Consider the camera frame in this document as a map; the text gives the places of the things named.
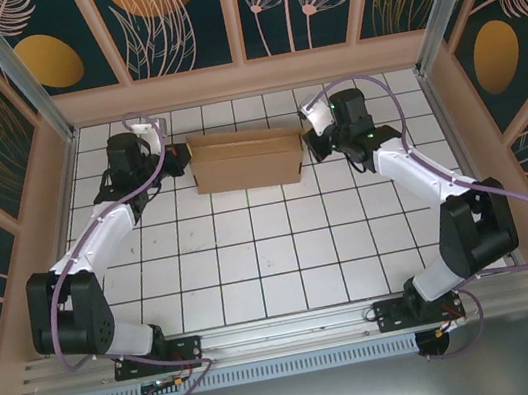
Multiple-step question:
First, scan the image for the brown cardboard paper box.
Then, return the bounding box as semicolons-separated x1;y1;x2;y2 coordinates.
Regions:
184;117;312;201

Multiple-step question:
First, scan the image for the aluminium table side rail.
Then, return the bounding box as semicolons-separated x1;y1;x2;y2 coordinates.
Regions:
415;60;528;285
8;129;115;358

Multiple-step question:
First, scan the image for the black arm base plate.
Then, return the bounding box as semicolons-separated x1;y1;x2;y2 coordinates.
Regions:
110;333;207;383
371;285;468;335

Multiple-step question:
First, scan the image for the aluminium mounting rail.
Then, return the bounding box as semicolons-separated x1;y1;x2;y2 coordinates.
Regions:
14;269;528;395

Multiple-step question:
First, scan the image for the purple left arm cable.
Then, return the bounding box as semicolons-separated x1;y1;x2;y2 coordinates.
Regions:
18;104;222;395

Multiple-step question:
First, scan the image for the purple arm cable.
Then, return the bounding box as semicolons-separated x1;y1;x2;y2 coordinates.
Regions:
298;46;528;376
18;104;222;395

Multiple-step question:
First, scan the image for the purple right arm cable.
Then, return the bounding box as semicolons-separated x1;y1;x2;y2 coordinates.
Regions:
298;46;528;376

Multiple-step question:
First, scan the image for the grey slotted cable duct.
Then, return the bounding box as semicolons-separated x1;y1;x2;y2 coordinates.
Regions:
50;333;421;395

